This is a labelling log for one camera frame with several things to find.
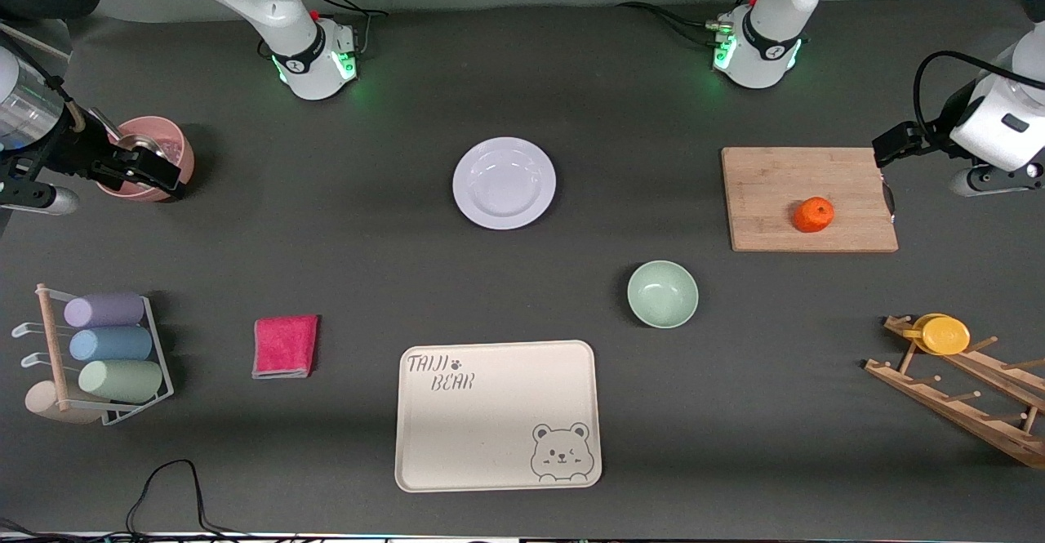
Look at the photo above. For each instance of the metal ladle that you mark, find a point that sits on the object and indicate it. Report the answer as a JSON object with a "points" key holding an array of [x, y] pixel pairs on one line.
{"points": [[139, 147]]}

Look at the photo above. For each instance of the pink bowl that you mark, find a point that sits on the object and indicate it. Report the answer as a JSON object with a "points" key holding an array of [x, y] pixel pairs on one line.
{"points": [[181, 159]]}

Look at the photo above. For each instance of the wooden cutting board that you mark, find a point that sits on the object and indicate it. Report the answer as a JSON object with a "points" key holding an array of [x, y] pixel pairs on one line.
{"points": [[784, 200]]}

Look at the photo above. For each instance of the orange fruit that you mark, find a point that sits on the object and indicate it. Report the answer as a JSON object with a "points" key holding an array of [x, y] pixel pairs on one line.
{"points": [[814, 215]]}

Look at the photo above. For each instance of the green bowl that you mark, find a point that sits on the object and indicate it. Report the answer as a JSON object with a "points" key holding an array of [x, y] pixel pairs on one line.
{"points": [[662, 295]]}

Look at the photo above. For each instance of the pink folded cloth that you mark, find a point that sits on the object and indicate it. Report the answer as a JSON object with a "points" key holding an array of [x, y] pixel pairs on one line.
{"points": [[285, 347]]}

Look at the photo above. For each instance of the purple cup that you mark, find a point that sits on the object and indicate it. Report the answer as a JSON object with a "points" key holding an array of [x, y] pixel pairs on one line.
{"points": [[106, 310]]}

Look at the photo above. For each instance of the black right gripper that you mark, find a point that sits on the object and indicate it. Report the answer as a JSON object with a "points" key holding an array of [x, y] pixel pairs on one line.
{"points": [[67, 151]]}

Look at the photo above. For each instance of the wooden peg drying rack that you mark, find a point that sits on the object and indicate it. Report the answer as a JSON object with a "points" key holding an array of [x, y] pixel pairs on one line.
{"points": [[955, 400]]}

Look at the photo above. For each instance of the blue cup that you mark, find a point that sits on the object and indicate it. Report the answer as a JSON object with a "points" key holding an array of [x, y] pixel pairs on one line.
{"points": [[110, 344]]}

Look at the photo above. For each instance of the green cup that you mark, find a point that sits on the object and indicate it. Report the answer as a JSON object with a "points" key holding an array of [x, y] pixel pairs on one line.
{"points": [[122, 381]]}

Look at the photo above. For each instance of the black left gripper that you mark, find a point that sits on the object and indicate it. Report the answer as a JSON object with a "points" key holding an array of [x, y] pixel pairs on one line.
{"points": [[932, 140]]}

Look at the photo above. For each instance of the beige bear print tray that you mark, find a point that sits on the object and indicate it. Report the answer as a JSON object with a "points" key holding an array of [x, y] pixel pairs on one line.
{"points": [[490, 420]]}

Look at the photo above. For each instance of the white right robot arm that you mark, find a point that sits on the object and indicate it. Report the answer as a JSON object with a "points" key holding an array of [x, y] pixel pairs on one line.
{"points": [[269, 4]]}

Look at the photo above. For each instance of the yellow cup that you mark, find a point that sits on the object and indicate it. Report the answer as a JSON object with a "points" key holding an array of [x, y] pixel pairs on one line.
{"points": [[945, 336]]}

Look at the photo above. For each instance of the thin beige rod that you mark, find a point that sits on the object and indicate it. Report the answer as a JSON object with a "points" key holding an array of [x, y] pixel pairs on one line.
{"points": [[37, 42]]}

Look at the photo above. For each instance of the white round plate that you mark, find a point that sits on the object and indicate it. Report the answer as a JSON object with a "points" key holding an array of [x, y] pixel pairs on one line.
{"points": [[504, 184]]}

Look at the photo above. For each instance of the beige cup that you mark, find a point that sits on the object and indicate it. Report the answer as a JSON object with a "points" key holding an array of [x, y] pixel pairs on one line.
{"points": [[41, 400]]}

